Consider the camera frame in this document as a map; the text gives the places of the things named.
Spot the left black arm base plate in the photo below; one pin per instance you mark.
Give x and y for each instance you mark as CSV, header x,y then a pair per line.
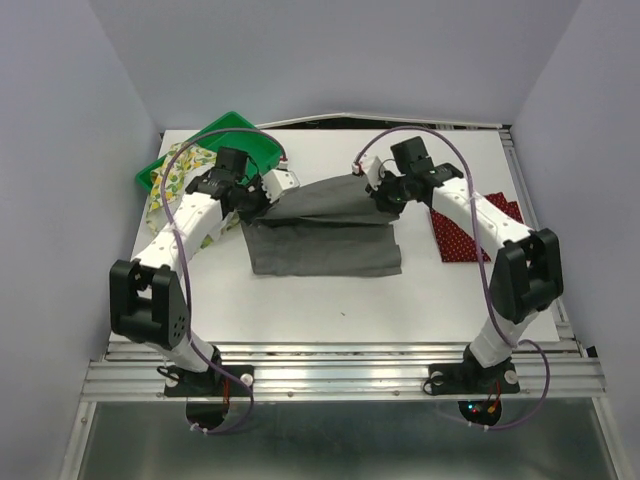
x,y
180,383

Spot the green plastic tray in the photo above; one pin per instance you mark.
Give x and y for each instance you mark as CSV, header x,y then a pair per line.
x,y
264,152

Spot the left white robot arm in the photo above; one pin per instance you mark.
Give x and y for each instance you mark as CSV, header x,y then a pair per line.
x,y
150,294

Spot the yellow lemon print skirt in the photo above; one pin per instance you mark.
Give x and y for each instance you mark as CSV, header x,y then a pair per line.
x,y
193,162

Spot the grey skirt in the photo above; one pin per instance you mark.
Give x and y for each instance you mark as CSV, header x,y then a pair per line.
x,y
327,228

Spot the aluminium frame rail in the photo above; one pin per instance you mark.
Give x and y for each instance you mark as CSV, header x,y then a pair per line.
x,y
340,372

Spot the red polka dot skirt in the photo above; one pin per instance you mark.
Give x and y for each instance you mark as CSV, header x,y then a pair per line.
x,y
456,246

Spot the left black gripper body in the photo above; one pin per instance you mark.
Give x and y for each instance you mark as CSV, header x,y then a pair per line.
x,y
251,203

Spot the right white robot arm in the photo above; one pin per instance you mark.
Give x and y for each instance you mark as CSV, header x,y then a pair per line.
x,y
526,277

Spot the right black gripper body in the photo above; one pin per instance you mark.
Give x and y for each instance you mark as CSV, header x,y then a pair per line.
x,y
393,192

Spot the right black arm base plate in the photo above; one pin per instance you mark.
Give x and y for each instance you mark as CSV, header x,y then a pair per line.
x,y
470,380

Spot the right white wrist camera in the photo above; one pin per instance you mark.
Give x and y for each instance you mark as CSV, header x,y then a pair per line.
x,y
370,167

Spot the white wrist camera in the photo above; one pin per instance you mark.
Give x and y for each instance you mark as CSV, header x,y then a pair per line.
x,y
276,183
370,167

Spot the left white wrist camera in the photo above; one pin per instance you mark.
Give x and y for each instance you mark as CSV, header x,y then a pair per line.
x,y
276,183

